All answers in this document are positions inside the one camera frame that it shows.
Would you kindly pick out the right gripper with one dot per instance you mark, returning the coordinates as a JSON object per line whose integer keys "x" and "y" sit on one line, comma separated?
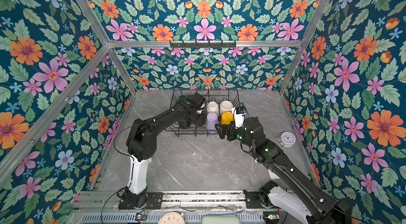
{"x": 224, "y": 127}

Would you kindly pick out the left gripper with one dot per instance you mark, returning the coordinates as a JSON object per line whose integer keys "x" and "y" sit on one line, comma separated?
{"x": 202, "y": 119}

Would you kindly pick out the lilac plastic cup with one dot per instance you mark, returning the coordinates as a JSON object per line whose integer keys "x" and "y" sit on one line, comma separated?
{"x": 211, "y": 121}

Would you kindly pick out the yellow plastic mug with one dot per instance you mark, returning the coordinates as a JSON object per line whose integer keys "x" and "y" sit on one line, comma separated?
{"x": 227, "y": 118}

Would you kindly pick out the cream white octagonal mug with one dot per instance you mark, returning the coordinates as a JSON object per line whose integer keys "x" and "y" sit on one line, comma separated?
{"x": 212, "y": 107}

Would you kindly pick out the white mug red interior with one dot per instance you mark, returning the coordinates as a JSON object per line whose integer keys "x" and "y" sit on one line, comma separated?
{"x": 225, "y": 106}

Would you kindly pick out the black mug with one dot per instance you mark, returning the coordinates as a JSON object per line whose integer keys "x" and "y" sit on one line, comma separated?
{"x": 184, "y": 123}

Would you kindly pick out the green mug white interior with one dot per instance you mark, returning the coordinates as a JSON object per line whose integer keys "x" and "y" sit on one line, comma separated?
{"x": 183, "y": 97}

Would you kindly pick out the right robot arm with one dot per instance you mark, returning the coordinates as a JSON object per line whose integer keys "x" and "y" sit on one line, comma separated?
{"x": 307, "y": 202}

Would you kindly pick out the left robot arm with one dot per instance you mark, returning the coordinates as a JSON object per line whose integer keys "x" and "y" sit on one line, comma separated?
{"x": 142, "y": 145}

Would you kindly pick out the small white alarm clock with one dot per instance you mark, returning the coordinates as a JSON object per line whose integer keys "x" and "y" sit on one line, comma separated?
{"x": 287, "y": 140}

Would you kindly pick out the white box right side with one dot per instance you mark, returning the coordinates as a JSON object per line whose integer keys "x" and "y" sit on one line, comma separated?
{"x": 273, "y": 176}

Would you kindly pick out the green sponge block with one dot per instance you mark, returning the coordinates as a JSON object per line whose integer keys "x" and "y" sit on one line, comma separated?
{"x": 220, "y": 220}

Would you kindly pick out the round beige plate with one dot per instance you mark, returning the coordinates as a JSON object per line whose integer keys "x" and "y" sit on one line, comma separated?
{"x": 172, "y": 218}

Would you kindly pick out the black wire dish rack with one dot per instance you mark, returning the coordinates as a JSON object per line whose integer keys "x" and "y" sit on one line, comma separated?
{"x": 209, "y": 95}

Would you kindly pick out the black hook rail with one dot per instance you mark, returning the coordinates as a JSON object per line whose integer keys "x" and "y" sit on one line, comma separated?
{"x": 203, "y": 44}

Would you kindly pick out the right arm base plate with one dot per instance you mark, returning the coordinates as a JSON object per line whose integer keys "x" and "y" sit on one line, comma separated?
{"x": 263, "y": 199}

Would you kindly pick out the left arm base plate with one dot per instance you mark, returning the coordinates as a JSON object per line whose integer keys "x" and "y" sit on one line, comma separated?
{"x": 149, "y": 201}

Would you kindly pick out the aluminium front rail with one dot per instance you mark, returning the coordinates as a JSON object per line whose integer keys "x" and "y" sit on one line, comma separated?
{"x": 163, "y": 200}

